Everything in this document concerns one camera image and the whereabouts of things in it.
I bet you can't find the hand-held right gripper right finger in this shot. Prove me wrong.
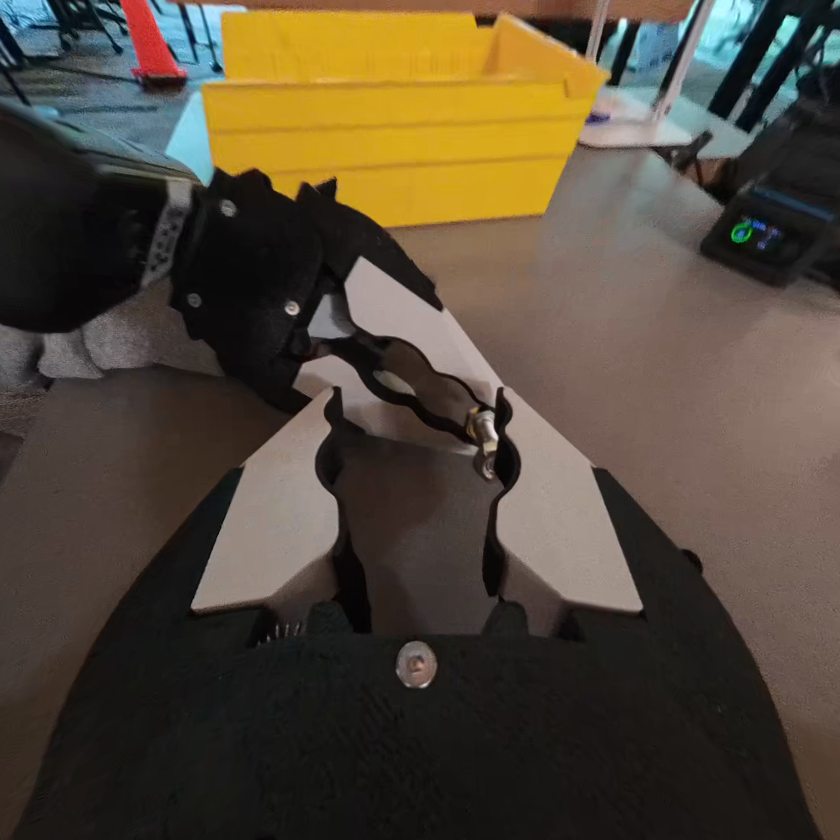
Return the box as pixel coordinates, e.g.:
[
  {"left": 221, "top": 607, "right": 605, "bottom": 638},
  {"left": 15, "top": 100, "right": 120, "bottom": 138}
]
[{"left": 481, "top": 386, "right": 644, "bottom": 618}]

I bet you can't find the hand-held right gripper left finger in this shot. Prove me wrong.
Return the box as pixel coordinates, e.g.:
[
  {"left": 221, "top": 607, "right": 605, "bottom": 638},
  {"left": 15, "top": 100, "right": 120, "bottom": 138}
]
[{"left": 189, "top": 386, "right": 374, "bottom": 636}]

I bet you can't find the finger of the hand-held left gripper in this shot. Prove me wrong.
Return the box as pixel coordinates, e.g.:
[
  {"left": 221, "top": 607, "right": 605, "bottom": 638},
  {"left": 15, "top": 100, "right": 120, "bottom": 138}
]
[
  {"left": 308, "top": 256, "right": 513, "bottom": 427},
  {"left": 294, "top": 353, "right": 484, "bottom": 456}
]

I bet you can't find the silver hex bolt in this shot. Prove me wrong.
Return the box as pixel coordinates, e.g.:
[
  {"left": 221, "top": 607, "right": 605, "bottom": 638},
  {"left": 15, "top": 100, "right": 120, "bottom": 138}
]
[{"left": 465, "top": 406, "right": 505, "bottom": 485}]

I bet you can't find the yellow plastic bin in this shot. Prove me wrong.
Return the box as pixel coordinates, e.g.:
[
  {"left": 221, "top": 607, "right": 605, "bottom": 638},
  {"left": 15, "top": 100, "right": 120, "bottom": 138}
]
[{"left": 200, "top": 10, "right": 613, "bottom": 228}]

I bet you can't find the person's left forearm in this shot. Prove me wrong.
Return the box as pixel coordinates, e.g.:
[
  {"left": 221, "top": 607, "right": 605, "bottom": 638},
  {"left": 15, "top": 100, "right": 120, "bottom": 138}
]
[{"left": 0, "top": 282, "right": 227, "bottom": 447}]

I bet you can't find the orange traffic cone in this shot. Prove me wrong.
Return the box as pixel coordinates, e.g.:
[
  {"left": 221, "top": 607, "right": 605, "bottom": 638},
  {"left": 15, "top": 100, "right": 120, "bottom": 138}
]
[{"left": 120, "top": 0, "right": 189, "bottom": 88}]

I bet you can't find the white stand base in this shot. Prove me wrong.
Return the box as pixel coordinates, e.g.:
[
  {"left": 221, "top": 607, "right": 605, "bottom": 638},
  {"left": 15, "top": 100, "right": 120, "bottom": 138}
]
[{"left": 577, "top": 0, "right": 716, "bottom": 151}]

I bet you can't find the black portable power station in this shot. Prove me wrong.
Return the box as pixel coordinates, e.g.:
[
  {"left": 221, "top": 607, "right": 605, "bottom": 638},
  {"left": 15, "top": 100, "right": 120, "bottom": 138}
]
[{"left": 699, "top": 182, "right": 840, "bottom": 287}]

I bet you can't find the black bag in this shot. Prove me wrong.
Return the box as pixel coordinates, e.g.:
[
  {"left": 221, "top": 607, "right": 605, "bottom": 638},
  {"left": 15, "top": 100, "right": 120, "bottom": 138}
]
[{"left": 722, "top": 98, "right": 840, "bottom": 204}]

